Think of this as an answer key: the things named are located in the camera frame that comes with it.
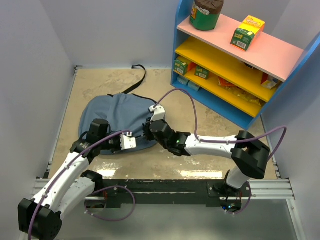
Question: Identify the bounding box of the blue student backpack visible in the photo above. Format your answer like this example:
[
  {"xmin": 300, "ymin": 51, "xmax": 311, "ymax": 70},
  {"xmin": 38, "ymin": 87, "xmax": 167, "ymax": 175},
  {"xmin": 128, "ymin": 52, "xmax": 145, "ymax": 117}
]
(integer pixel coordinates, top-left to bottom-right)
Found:
[{"xmin": 78, "ymin": 73, "xmax": 157, "ymax": 156}]

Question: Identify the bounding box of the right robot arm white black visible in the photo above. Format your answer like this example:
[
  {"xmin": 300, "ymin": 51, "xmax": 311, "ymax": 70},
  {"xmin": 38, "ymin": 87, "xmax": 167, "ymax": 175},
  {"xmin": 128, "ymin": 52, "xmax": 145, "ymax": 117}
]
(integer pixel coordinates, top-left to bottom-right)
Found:
[{"xmin": 142, "ymin": 119, "xmax": 270, "ymax": 197}]

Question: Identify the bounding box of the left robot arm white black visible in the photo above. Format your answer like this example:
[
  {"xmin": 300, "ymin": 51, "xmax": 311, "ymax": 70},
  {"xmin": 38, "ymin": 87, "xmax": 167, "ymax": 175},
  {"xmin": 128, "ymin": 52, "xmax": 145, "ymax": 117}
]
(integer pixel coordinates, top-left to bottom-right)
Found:
[{"xmin": 18, "ymin": 119, "xmax": 127, "ymax": 240}]

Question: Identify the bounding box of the yellow snack bag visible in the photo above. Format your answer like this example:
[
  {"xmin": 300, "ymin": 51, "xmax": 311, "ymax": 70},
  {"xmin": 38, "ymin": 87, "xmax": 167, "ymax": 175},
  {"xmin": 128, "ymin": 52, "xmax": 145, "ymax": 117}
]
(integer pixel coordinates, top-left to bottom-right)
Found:
[{"xmin": 228, "ymin": 87, "xmax": 265, "ymax": 107}]

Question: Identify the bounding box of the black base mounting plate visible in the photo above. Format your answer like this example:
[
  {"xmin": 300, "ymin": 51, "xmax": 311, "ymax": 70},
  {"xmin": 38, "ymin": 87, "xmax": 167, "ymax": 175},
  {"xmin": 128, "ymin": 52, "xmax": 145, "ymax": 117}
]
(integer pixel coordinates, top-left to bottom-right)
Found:
[{"xmin": 90, "ymin": 179, "xmax": 252, "ymax": 210}]

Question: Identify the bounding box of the light blue box left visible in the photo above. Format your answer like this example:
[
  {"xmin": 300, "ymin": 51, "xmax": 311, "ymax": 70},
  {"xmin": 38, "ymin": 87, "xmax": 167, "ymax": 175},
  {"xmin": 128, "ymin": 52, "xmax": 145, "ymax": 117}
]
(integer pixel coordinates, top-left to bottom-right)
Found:
[{"xmin": 177, "ymin": 75, "xmax": 189, "ymax": 86}]

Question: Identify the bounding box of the light blue box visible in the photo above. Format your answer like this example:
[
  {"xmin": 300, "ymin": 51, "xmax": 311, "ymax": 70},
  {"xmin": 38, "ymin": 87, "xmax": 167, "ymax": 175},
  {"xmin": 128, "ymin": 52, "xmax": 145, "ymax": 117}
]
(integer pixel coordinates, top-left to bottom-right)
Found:
[
  {"xmin": 187, "ymin": 81, "xmax": 201, "ymax": 92},
  {"xmin": 177, "ymin": 75, "xmax": 189, "ymax": 86}
]

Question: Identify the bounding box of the light blue box right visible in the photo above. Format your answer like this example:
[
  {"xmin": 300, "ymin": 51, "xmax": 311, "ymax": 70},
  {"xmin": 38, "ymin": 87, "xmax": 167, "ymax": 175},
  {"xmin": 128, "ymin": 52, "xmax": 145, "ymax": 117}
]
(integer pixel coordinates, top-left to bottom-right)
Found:
[{"xmin": 187, "ymin": 81, "xmax": 201, "ymax": 92}]

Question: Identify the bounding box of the green box left shelf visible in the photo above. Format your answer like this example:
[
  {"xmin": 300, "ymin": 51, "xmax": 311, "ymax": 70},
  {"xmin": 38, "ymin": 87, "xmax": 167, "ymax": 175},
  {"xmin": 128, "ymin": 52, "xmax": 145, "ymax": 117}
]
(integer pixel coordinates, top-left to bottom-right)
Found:
[{"xmin": 173, "ymin": 56, "xmax": 188, "ymax": 75}]

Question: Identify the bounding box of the green box shelf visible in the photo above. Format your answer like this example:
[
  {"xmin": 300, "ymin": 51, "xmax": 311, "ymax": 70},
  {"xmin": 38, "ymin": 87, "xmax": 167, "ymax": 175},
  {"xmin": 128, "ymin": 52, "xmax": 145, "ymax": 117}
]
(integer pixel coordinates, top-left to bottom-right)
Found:
[
  {"xmin": 194, "ymin": 65, "xmax": 210, "ymax": 80},
  {"xmin": 173, "ymin": 56, "xmax": 188, "ymax": 75}
]

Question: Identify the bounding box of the green box middle shelf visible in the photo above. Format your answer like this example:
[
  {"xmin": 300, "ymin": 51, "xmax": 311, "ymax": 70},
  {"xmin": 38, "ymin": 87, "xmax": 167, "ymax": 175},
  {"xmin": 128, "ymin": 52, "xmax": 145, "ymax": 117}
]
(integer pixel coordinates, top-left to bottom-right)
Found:
[{"xmin": 194, "ymin": 65, "xmax": 210, "ymax": 80}]

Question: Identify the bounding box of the colourful wooden shelf unit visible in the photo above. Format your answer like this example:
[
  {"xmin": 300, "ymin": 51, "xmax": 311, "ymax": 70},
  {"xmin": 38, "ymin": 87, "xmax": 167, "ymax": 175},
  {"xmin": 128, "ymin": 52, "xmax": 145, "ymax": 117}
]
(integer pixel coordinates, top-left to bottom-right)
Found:
[{"xmin": 173, "ymin": 0, "xmax": 320, "ymax": 130}]

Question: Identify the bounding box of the orange snack packet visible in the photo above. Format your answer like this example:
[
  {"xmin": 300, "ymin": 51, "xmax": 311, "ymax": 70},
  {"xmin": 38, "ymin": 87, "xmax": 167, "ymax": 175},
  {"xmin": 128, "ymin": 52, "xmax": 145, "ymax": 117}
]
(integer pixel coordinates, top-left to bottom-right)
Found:
[{"xmin": 218, "ymin": 76, "xmax": 236, "ymax": 87}]

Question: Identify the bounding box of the red yellow box right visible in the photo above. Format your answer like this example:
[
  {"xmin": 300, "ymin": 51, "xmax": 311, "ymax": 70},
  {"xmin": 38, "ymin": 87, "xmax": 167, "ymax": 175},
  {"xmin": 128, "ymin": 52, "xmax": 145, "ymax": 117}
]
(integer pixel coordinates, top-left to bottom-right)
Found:
[{"xmin": 260, "ymin": 73, "xmax": 281, "ymax": 90}]

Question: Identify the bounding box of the green brown canister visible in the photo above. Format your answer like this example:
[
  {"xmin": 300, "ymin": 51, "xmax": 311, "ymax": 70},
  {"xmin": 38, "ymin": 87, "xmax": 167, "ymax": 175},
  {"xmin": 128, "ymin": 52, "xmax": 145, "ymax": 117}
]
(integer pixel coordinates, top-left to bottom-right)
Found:
[{"xmin": 189, "ymin": 0, "xmax": 224, "ymax": 31}]

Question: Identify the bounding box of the yellow green carton box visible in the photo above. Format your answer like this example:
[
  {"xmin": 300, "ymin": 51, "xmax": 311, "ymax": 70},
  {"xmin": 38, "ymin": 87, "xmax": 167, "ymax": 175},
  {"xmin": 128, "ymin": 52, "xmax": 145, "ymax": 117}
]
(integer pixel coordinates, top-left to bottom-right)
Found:
[{"xmin": 230, "ymin": 15, "xmax": 266, "ymax": 52}]

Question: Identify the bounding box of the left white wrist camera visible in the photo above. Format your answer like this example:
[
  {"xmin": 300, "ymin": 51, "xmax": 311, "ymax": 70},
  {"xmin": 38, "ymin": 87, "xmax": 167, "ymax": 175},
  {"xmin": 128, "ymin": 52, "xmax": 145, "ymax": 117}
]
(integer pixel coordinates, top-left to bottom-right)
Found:
[{"xmin": 120, "ymin": 132, "xmax": 137, "ymax": 151}]

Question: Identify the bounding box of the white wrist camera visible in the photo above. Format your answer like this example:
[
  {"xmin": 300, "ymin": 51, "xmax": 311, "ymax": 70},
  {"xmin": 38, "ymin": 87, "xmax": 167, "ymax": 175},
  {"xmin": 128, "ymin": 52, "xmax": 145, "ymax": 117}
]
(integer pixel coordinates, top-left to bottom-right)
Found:
[
  {"xmin": 120, "ymin": 132, "xmax": 137, "ymax": 151},
  {"xmin": 149, "ymin": 104, "xmax": 166, "ymax": 122}
]

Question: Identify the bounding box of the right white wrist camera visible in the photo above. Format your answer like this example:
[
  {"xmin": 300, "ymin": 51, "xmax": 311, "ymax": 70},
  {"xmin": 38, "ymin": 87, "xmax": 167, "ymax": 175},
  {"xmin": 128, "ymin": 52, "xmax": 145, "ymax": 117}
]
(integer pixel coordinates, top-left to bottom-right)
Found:
[{"xmin": 149, "ymin": 104, "xmax": 166, "ymax": 122}]

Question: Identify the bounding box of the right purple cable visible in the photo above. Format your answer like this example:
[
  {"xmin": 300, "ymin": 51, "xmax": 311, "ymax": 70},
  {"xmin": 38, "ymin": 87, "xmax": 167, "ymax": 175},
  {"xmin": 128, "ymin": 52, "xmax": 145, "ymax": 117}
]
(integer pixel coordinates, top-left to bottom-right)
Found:
[{"xmin": 154, "ymin": 88, "xmax": 288, "ymax": 216}]

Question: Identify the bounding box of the purple cable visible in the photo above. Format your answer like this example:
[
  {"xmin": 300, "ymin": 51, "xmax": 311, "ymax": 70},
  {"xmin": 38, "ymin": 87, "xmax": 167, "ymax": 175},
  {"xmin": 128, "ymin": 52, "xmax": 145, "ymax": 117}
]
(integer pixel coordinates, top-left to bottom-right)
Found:
[
  {"xmin": 154, "ymin": 88, "xmax": 288, "ymax": 216},
  {"xmin": 27, "ymin": 129, "xmax": 136, "ymax": 240}
]

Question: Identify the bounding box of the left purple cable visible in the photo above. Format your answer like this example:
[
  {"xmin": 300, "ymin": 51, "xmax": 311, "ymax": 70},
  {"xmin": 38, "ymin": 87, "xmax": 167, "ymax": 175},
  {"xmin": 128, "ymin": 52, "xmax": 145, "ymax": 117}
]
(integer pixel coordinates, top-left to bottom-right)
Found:
[{"xmin": 27, "ymin": 129, "xmax": 136, "ymax": 240}]

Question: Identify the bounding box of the aluminium frame rail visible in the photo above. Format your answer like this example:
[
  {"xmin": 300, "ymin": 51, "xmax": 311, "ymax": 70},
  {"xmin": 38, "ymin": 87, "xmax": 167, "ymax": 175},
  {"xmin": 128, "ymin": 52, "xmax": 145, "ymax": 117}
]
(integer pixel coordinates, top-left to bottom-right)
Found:
[{"xmin": 18, "ymin": 65, "xmax": 306, "ymax": 240}]

